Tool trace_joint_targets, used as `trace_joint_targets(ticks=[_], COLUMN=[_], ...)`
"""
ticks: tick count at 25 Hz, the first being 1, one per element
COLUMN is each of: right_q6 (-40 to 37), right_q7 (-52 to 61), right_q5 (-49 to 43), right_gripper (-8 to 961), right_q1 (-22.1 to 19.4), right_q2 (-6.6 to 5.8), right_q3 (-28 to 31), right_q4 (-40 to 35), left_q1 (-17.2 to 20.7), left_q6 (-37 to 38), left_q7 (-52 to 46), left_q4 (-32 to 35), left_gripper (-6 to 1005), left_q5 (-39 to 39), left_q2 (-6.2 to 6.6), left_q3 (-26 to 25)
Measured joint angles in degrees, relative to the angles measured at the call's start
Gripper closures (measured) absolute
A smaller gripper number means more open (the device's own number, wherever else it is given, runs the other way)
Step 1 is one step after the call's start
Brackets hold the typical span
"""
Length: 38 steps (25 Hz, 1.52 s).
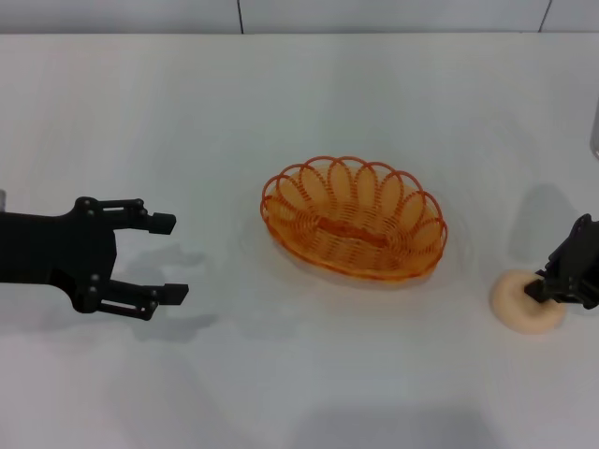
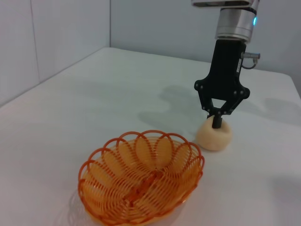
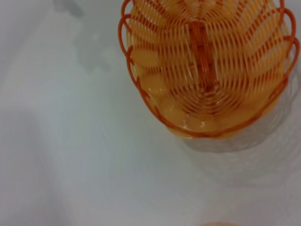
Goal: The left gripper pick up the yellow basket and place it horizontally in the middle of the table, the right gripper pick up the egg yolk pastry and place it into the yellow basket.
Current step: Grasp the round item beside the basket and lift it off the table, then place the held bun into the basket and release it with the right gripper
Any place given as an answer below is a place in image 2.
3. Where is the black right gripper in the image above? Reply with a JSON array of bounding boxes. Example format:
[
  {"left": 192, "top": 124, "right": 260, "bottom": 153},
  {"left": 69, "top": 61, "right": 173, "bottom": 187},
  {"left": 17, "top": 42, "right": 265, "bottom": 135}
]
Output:
[{"left": 194, "top": 39, "right": 250, "bottom": 129}]

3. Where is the round beige bread bun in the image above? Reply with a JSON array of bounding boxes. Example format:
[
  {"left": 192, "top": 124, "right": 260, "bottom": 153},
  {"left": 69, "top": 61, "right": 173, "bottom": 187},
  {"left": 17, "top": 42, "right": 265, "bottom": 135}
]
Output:
[{"left": 196, "top": 116, "right": 233, "bottom": 151}]

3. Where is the orange woven plastic basket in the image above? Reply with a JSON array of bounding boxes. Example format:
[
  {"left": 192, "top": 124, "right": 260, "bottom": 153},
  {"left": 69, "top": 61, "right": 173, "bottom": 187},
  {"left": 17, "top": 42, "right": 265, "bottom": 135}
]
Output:
[{"left": 77, "top": 130, "right": 205, "bottom": 226}]

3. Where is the right gripper connector cable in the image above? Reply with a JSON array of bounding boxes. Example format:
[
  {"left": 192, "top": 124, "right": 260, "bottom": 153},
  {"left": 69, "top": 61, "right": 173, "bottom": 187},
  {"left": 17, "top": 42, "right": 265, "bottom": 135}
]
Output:
[{"left": 241, "top": 52, "right": 261, "bottom": 70}]

